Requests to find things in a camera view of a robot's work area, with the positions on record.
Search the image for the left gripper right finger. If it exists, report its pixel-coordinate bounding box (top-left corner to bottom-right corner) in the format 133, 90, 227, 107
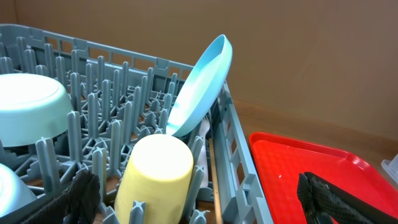
297, 172, 397, 224

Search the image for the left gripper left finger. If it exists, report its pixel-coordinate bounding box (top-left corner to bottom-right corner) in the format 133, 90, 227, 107
21, 169, 101, 224

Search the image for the pale green saucer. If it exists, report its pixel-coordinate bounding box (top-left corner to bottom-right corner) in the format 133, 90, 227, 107
0, 164, 37, 217

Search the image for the pale green bowl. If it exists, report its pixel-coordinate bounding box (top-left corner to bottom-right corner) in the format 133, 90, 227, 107
1, 73, 73, 147

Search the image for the wooden chopstick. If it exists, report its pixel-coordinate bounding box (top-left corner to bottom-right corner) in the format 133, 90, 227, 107
209, 138, 223, 224

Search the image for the white plastic fork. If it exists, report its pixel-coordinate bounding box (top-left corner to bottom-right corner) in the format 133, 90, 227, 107
197, 117, 210, 188

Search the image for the large pale blue plate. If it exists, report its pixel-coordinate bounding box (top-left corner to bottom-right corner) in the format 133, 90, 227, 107
165, 34, 233, 137

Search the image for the grey plastic dishwasher rack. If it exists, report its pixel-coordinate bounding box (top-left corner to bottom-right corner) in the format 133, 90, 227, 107
1, 24, 272, 223

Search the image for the red plastic serving tray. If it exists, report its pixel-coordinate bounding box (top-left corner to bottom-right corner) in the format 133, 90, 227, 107
249, 132, 397, 223

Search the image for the clear plastic bin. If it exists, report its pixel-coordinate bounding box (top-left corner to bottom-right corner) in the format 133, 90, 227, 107
381, 154, 398, 184

